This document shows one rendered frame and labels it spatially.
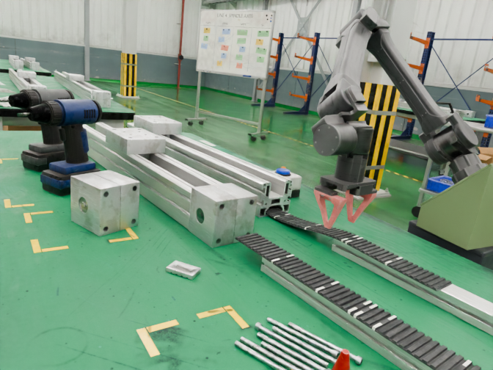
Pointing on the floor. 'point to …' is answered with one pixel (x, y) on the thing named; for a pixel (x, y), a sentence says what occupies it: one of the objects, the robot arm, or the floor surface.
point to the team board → (235, 51)
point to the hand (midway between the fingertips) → (340, 221)
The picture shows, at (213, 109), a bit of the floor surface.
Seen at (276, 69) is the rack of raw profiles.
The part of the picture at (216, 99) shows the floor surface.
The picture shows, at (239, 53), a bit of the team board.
